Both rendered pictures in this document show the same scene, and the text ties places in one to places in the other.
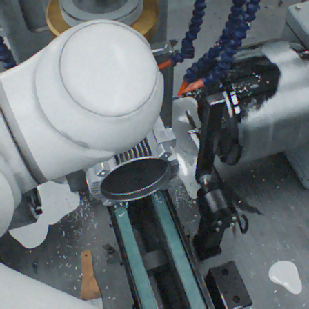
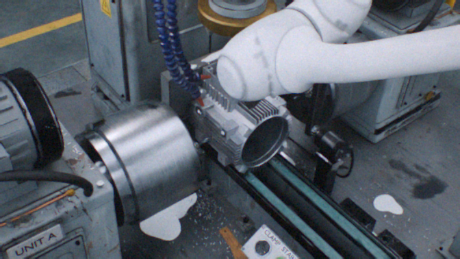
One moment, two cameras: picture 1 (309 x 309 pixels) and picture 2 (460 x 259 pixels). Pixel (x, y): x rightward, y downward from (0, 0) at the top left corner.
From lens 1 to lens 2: 0.73 m
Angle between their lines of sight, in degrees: 21
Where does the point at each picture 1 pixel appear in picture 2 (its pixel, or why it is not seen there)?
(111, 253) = (247, 222)
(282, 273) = (384, 203)
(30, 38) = (148, 49)
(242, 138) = (334, 91)
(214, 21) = not seen: hidden behind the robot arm
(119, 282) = not seen: hidden behind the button
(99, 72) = not seen: outside the picture
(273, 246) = (368, 188)
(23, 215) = (198, 177)
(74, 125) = (347, 13)
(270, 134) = (350, 86)
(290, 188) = (361, 146)
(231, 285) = (355, 213)
